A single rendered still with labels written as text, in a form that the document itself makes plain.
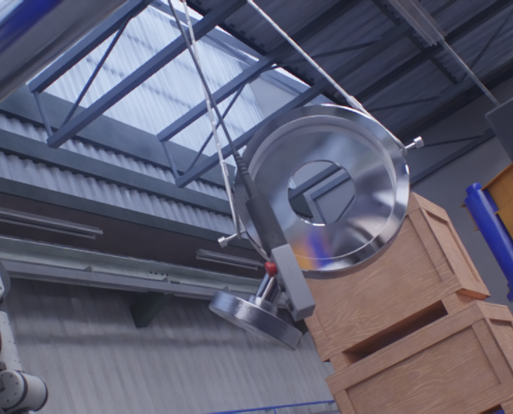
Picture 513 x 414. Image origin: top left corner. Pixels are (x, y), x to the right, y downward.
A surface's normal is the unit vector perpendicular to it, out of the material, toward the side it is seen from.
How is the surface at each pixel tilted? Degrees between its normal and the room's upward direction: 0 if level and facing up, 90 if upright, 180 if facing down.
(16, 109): 90
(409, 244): 90
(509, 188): 90
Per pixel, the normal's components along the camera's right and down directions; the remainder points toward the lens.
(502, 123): -0.49, -0.17
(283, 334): 0.57, 0.11
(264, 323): 0.21, -0.11
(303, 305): 0.03, -0.41
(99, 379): 0.78, -0.50
